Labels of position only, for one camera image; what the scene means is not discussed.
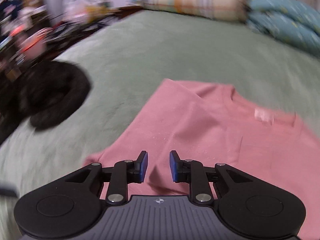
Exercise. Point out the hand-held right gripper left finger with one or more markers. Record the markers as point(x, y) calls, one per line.
point(143, 166)

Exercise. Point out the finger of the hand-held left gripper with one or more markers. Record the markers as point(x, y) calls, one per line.
point(7, 190)

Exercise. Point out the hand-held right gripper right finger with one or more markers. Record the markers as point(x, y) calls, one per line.
point(173, 166)

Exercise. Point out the pink sweater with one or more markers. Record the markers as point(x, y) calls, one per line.
point(212, 125)

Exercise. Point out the black cat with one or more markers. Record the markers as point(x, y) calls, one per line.
point(45, 92)

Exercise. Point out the bed with green sheet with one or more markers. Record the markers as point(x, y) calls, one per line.
point(150, 55)

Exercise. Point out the black folding table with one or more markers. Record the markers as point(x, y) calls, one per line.
point(62, 33)

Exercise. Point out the plaid quilt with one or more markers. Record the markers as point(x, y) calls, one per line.
point(195, 0)

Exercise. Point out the teal floral quilt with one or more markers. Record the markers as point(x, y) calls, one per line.
point(282, 22)

